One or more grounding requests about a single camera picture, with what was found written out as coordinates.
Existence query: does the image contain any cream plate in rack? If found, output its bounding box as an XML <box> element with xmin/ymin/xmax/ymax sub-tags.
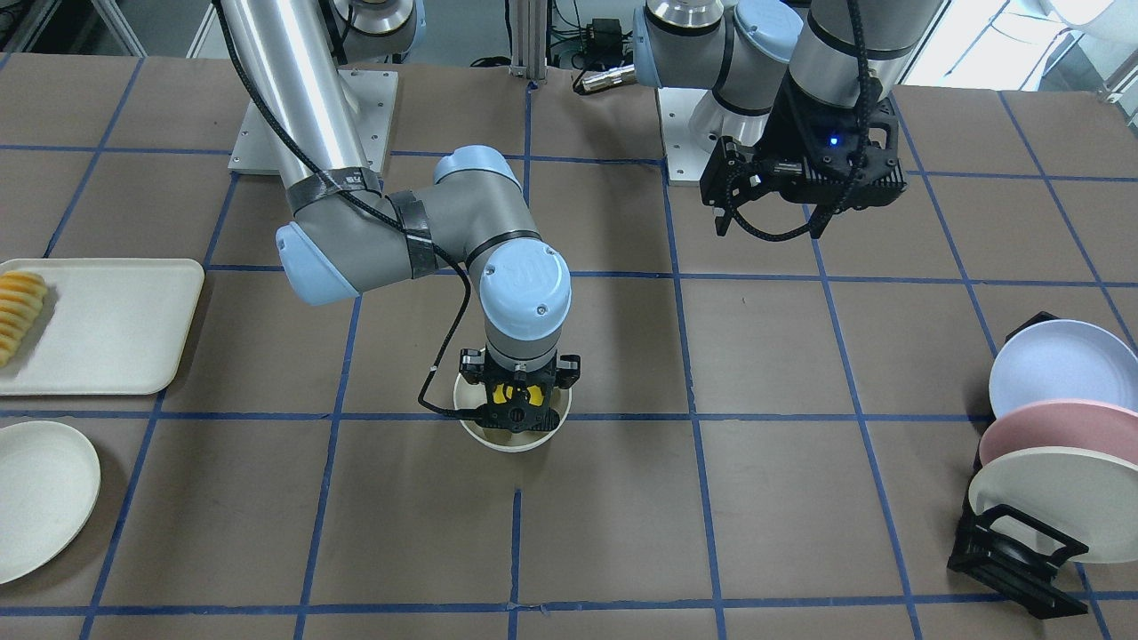
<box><xmin>968</xmin><ymin>446</ymin><xmax>1137</xmax><ymax>564</ymax></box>

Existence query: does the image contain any sliced bread loaf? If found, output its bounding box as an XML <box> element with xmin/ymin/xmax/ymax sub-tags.
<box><xmin>1</xmin><ymin>270</ymin><xmax>49</xmax><ymax>367</ymax></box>

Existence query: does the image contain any cream round plate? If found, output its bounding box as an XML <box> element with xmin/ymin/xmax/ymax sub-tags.
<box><xmin>1</xmin><ymin>420</ymin><xmax>101</xmax><ymax>584</ymax></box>

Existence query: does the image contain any black dish rack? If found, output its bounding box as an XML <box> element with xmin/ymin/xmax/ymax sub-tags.
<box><xmin>946</xmin><ymin>311</ymin><xmax>1091</xmax><ymax>620</ymax></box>

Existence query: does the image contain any aluminium frame post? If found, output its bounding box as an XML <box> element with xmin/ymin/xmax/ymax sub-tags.
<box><xmin>508</xmin><ymin>0</ymin><xmax>551</xmax><ymax>84</ymax></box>

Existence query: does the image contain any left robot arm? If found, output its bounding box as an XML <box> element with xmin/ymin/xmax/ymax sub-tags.
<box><xmin>633</xmin><ymin>1</ymin><xmax>939</xmax><ymax>243</ymax></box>

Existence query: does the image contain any pink plate in rack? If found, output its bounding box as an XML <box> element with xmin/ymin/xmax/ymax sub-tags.
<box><xmin>979</xmin><ymin>397</ymin><xmax>1137</xmax><ymax>463</ymax></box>

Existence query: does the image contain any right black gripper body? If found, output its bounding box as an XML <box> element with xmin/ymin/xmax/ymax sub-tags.
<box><xmin>476</xmin><ymin>356</ymin><xmax>560</xmax><ymax>434</ymax></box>

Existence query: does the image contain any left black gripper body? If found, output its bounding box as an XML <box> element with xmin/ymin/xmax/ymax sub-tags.
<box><xmin>747</xmin><ymin>76</ymin><xmax>907</xmax><ymax>208</ymax></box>

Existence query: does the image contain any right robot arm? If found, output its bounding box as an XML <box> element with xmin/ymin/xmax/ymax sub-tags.
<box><xmin>214</xmin><ymin>1</ymin><xmax>582</xmax><ymax>434</ymax></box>

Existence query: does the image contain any yellow lemon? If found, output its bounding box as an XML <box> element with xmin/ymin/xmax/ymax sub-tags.
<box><xmin>489</xmin><ymin>381</ymin><xmax>546</xmax><ymax>407</ymax></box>

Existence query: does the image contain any white ceramic bowl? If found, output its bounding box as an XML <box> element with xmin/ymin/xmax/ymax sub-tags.
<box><xmin>453</xmin><ymin>374</ymin><xmax>574</xmax><ymax>452</ymax></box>

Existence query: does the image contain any cream rectangular tray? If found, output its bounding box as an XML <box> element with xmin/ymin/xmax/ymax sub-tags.
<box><xmin>1</xmin><ymin>259</ymin><xmax>204</xmax><ymax>396</ymax></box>

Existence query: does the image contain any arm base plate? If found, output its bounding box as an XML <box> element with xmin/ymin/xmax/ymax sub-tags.
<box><xmin>228</xmin><ymin>69</ymin><xmax>398</xmax><ymax>186</ymax></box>
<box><xmin>657</xmin><ymin>88</ymin><xmax>748</xmax><ymax>186</ymax></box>

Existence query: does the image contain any light blue plate in rack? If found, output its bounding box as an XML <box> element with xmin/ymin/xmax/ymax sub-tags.
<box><xmin>988</xmin><ymin>319</ymin><xmax>1137</xmax><ymax>417</ymax></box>

